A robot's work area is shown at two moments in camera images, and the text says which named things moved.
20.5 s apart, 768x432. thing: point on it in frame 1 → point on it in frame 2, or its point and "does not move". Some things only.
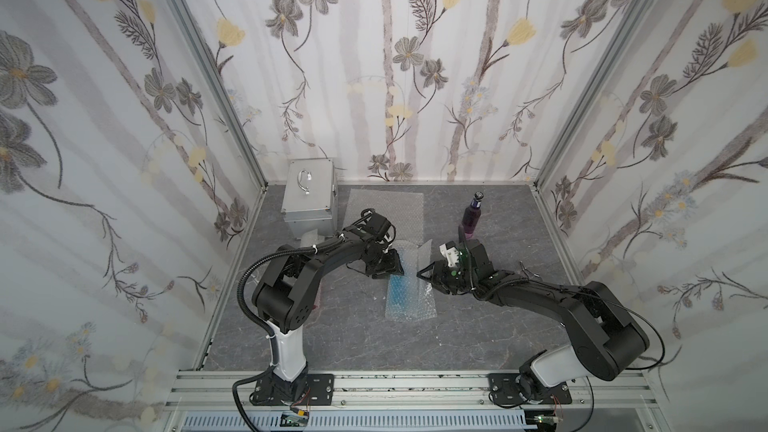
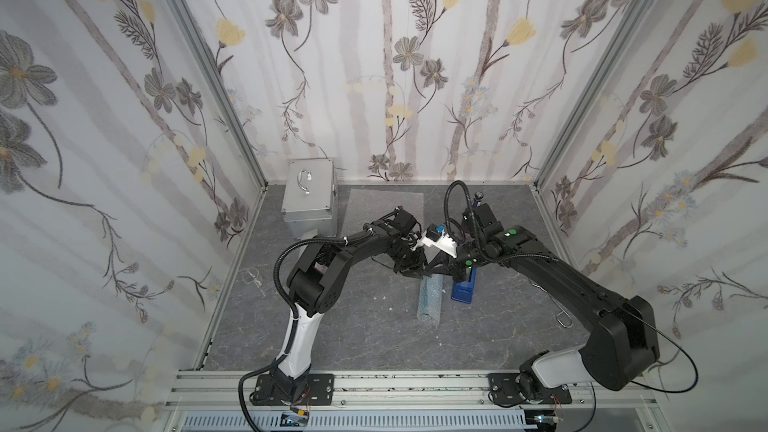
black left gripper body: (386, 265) → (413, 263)
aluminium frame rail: (631, 389) does not move
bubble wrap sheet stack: (403, 210) does not move
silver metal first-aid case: (310, 196) does not move
